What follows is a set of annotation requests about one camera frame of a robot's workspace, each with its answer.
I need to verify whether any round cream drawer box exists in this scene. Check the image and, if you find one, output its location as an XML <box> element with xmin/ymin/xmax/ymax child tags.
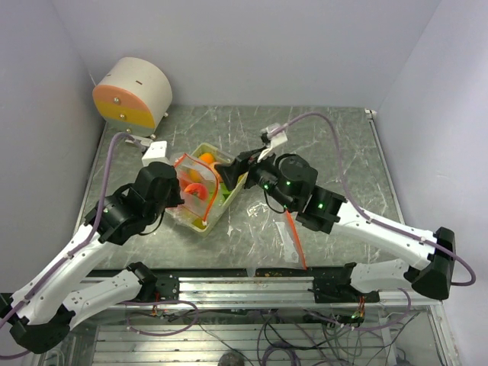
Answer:
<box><xmin>92</xmin><ymin>57</ymin><xmax>173</xmax><ymax>137</ymax></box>

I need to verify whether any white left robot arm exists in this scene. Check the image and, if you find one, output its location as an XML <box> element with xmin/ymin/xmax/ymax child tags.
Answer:
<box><xmin>1</xmin><ymin>162</ymin><xmax>184</xmax><ymax>354</ymax></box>

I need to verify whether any clear bag orange zipper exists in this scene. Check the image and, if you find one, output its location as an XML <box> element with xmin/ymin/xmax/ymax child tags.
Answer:
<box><xmin>174</xmin><ymin>153</ymin><xmax>223</xmax><ymax>228</ymax></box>

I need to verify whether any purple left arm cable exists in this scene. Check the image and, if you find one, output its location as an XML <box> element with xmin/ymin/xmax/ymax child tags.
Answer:
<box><xmin>0</xmin><ymin>132</ymin><xmax>148</xmax><ymax>359</ymax></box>

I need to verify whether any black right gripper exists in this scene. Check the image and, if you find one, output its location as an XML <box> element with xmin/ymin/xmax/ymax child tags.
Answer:
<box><xmin>215</xmin><ymin>144</ymin><xmax>295</xmax><ymax>210</ymax></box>

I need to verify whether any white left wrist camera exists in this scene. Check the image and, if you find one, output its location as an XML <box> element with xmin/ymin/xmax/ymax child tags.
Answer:
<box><xmin>141</xmin><ymin>141</ymin><xmax>169</xmax><ymax>167</ymax></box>

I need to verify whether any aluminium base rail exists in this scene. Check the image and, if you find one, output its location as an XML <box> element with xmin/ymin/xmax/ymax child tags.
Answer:
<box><xmin>68</xmin><ymin>268</ymin><xmax>432</xmax><ymax>310</ymax></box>

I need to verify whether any orange toy mango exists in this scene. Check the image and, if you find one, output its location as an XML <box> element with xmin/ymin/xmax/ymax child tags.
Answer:
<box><xmin>198</xmin><ymin>152</ymin><xmax>217</xmax><ymax>165</ymax></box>

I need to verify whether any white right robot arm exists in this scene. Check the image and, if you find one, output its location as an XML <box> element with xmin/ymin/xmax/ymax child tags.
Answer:
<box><xmin>216</xmin><ymin>150</ymin><xmax>455</xmax><ymax>302</ymax></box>

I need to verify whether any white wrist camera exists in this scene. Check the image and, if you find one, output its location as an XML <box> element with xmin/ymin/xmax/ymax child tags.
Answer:
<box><xmin>257</xmin><ymin>124</ymin><xmax>287</xmax><ymax>162</ymax></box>
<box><xmin>141</xmin><ymin>141</ymin><xmax>169</xmax><ymax>167</ymax></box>

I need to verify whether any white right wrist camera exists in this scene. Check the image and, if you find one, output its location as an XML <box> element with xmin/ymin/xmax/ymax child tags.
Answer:
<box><xmin>257</xmin><ymin>124</ymin><xmax>287</xmax><ymax>162</ymax></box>

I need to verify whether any pale green plastic basket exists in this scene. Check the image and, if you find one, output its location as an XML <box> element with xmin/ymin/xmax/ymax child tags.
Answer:
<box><xmin>166</xmin><ymin>143</ymin><xmax>246</xmax><ymax>236</ymax></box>

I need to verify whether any red toy tomato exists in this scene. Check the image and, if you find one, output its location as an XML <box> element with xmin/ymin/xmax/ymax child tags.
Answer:
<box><xmin>184</xmin><ymin>182</ymin><xmax>209</xmax><ymax>201</ymax></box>

